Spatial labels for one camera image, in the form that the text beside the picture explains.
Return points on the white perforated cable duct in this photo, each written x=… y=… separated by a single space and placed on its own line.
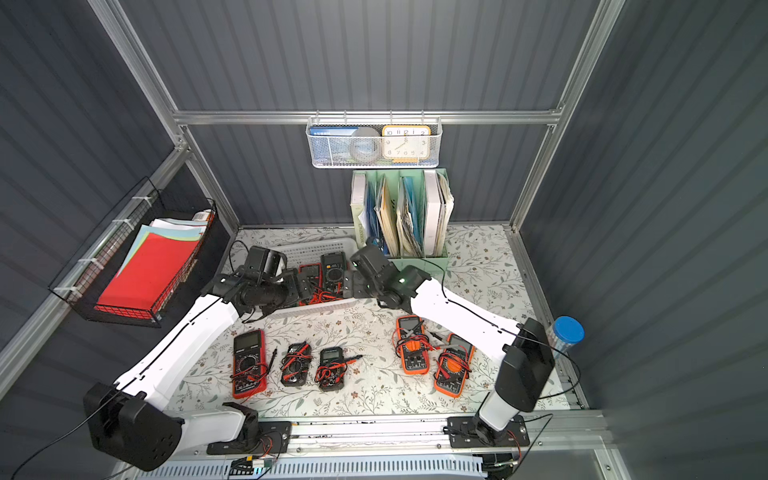
x=442 y=466

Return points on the white wire wall basket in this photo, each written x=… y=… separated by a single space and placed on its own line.
x=378 y=122

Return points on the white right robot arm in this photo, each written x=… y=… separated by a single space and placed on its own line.
x=521 y=352

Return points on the green file organizer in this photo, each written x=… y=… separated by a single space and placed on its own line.
x=406 y=213

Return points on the blue box in basket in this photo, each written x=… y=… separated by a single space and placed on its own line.
x=330 y=145

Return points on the grey tape roll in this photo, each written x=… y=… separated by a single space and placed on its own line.
x=365 y=145

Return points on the small black multimeter left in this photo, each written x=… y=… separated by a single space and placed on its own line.
x=295 y=365

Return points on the red paper folder stack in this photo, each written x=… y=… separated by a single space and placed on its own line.
x=152 y=268

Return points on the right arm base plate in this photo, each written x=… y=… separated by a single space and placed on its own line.
x=468 y=432

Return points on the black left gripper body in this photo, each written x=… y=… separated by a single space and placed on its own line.
x=303 y=285

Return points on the green multimeter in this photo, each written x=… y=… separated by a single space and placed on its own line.
x=333 y=268

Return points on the blue lid jar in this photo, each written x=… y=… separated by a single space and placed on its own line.
x=564 y=333

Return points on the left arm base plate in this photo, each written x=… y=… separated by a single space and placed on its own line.
x=254 y=437

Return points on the yellow alarm clock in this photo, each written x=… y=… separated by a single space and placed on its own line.
x=406 y=143

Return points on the orange multimeter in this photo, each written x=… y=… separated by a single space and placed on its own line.
x=453 y=366
x=412 y=345

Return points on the black wire wall basket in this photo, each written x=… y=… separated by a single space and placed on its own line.
x=81 y=285

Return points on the red multimeter near left arm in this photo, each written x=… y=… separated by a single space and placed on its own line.
x=251 y=367

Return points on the red multimeter with leads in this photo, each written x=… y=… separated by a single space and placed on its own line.
x=321 y=293

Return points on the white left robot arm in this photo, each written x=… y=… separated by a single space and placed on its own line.
x=127 y=419

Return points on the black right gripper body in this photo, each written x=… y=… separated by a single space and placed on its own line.
x=354 y=283

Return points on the small black multimeter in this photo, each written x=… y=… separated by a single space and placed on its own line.
x=295 y=365
x=331 y=371

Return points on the small black multimeter right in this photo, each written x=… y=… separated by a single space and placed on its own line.
x=331 y=371

